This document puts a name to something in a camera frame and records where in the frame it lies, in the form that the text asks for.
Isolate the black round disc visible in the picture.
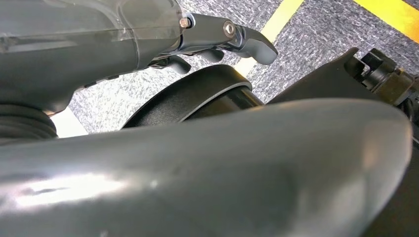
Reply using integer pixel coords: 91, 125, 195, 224
122, 64, 264, 129

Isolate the yellow floor tape stripe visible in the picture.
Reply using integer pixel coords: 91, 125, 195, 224
233, 0, 305, 78
353, 0, 419, 44

